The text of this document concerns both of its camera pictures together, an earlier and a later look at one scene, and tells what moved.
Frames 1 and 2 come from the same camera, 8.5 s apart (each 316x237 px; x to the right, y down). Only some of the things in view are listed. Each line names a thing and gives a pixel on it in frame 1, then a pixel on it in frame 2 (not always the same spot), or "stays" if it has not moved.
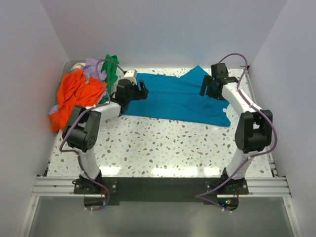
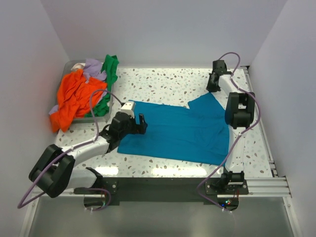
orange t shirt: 73,91 stays
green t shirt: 110,69 stays
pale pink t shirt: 78,65 stays
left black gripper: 141,94 -> 138,129
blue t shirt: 178,98 -> 195,133
